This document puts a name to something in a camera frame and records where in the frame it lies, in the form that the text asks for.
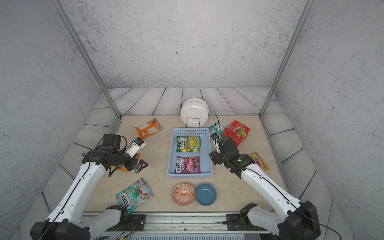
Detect teal Fox's candy bag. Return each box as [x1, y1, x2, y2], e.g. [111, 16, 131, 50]
[116, 178, 154, 214]

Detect light blue plastic basket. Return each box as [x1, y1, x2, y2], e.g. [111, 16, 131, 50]
[167, 128, 213, 178]

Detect purple Fox's berries candy bag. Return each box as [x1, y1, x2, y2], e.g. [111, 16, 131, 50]
[176, 156, 201, 174]

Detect green yellow Fox's candy bag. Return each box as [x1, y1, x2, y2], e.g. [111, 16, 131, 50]
[176, 136, 201, 153]

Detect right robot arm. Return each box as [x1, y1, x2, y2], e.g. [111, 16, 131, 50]
[209, 137, 321, 240]

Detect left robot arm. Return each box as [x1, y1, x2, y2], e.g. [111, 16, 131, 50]
[30, 134, 148, 240]

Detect red candy bag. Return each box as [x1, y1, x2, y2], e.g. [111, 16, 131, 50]
[223, 121, 251, 146]

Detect orange Fox's candy bag back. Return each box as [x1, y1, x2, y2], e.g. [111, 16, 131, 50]
[136, 118, 162, 140]

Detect blue bowl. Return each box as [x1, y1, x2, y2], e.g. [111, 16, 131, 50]
[195, 183, 217, 207]

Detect orange patterned bowl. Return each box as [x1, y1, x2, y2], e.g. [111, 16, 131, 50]
[172, 183, 195, 207]

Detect white plates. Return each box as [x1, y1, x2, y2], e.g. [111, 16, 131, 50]
[180, 97, 209, 127]

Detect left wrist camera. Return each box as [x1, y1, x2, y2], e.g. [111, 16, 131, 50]
[126, 137, 146, 158]

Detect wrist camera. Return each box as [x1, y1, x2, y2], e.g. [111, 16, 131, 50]
[211, 132, 220, 152]
[126, 137, 146, 158]

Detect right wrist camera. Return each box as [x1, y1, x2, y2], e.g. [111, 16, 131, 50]
[211, 132, 220, 152]

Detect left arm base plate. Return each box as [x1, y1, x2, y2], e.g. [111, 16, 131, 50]
[106, 214, 146, 233]

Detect metal wire plate rack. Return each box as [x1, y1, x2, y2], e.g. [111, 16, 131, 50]
[186, 117, 201, 128]

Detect aluminium front rail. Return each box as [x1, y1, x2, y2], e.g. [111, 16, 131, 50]
[91, 212, 279, 240]

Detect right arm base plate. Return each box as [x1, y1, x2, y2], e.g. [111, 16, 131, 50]
[225, 214, 248, 231]

